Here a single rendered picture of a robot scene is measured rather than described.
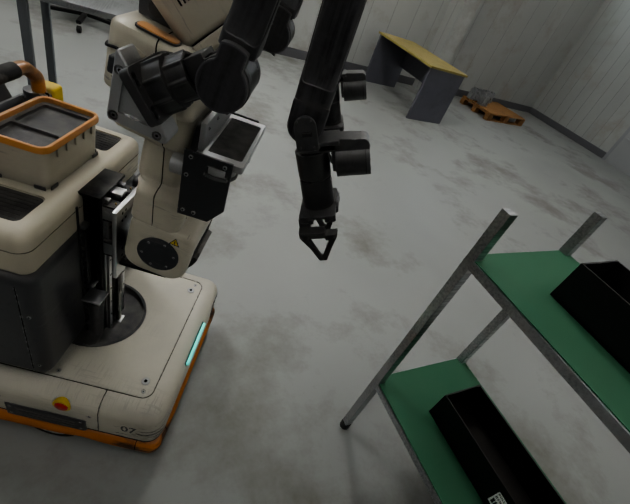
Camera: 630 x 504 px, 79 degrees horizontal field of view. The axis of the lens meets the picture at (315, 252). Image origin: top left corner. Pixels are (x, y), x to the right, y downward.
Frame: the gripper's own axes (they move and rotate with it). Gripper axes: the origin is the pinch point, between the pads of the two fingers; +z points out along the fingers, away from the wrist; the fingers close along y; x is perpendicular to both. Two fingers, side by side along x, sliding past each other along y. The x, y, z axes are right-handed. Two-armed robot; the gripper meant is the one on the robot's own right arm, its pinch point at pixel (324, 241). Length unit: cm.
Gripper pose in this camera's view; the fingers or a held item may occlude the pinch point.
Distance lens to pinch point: 77.2
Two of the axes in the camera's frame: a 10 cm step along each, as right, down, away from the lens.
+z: 1.3, 7.9, 6.1
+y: 0.8, -6.2, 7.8
